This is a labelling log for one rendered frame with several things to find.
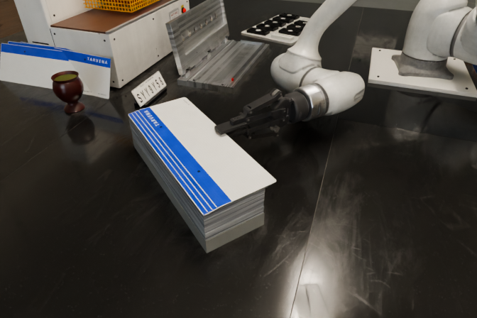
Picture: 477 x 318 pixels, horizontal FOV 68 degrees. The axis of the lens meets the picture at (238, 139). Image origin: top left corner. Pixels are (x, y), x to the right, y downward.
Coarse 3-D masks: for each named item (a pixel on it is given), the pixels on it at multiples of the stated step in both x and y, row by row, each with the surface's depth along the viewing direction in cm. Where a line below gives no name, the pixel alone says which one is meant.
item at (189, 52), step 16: (208, 0) 136; (192, 16) 127; (208, 16) 138; (224, 16) 150; (176, 32) 116; (192, 32) 127; (208, 32) 139; (224, 32) 150; (176, 48) 116; (192, 48) 127; (208, 48) 137; (176, 64) 119; (192, 64) 126
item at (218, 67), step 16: (224, 48) 147; (240, 48) 147; (256, 48) 147; (208, 64) 134; (224, 64) 134; (240, 64) 134; (256, 64) 138; (192, 80) 121; (208, 80) 122; (224, 80) 122; (240, 80) 122
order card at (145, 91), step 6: (156, 72) 117; (150, 78) 114; (156, 78) 117; (162, 78) 119; (144, 84) 111; (150, 84) 114; (156, 84) 116; (162, 84) 119; (132, 90) 106; (138, 90) 109; (144, 90) 111; (150, 90) 113; (156, 90) 116; (138, 96) 108; (144, 96) 110; (150, 96) 113; (138, 102) 108; (144, 102) 110
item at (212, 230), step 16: (144, 144) 82; (144, 160) 88; (160, 160) 74; (160, 176) 78; (176, 176) 68; (176, 192) 71; (256, 192) 65; (176, 208) 75; (192, 208) 64; (224, 208) 62; (240, 208) 65; (256, 208) 68; (192, 224) 68; (208, 224) 62; (224, 224) 65; (240, 224) 67; (256, 224) 70; (208, 240) 64; (224, 240) 67
